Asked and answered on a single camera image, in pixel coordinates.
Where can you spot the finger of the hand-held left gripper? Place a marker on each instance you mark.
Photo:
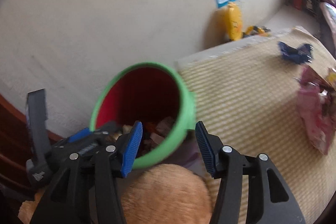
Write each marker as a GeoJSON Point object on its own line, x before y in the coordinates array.
{"type": "Point", "coordinates": [105, 128]}
{"type": "Point", "coordinates": [80, 134]}

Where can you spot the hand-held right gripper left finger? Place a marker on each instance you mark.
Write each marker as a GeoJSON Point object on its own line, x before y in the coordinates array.
{"type": "Point", "coordinates": [131, 150]}

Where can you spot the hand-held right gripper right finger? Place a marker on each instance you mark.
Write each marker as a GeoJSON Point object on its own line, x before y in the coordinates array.
{"type": "Point", "coordinates": [204, 150]}

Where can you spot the reddish white paper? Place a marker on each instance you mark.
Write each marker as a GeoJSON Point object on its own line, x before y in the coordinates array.
{"type": "Point", "coordinates": [166, 125]}

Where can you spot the green bucket red inside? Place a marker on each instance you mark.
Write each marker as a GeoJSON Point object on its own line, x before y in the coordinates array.
{"type": "Point", "coordinates": [147, 92]}

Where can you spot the pink wrapper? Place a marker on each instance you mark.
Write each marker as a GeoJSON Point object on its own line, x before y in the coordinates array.
{"type": "Point", "coordinates": [312, 108]}

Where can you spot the dark blue wrapper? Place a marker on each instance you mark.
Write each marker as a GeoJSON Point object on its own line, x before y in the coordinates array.
{"type": "Point", "coordinates": [291, 52]}

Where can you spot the brown wrapper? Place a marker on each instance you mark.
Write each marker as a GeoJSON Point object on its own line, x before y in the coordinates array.
{"type": "Point", "coordinates": [328, 103]}

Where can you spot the yellow wrapper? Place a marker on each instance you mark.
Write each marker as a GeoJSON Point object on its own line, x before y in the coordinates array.
{"type": "Point", "coordinates": [331, 78]}

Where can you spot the purple cloth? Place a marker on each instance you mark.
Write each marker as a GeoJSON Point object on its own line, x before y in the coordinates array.
{"type": "Point", "coordinates": [186, 155]}

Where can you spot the dark wooden furniture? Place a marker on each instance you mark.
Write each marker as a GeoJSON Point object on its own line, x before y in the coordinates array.
{"type": "Point", "coordinates": [13, 134]}

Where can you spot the tan plush toy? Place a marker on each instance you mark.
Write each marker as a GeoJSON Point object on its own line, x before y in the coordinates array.
{"type": "Point", "coordinates": [162, 195]}

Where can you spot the green checked tablecloth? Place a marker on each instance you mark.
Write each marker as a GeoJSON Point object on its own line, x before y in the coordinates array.
{"type": "Point", "coordinates": [249, 108]}

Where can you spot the yellow duck potty chair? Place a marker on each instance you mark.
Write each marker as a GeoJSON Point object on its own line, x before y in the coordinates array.
{"type": "Point", "coordinates": [233, 22]}

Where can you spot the red bin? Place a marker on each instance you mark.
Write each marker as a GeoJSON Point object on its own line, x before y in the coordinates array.
{"type": "Point", "coordinates": [298, 1]}

